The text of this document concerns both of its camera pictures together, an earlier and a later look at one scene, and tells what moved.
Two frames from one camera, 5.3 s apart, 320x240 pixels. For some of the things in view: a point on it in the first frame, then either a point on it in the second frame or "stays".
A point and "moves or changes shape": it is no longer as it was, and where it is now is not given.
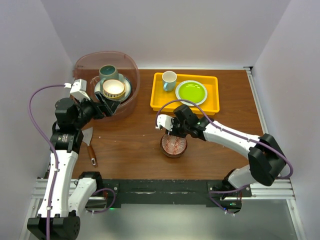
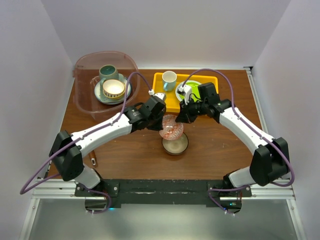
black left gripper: [101, 109] → [158, 126]
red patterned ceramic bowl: [173, 146] moves or changes shape
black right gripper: [174, 120] → [185, 116]
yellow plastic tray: [159, 97] stays
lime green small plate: [191, 91] stays
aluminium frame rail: [282, 188] stays
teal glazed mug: [107, 72] stays
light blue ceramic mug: [169, 79] stays
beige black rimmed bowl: [172, 146] stays
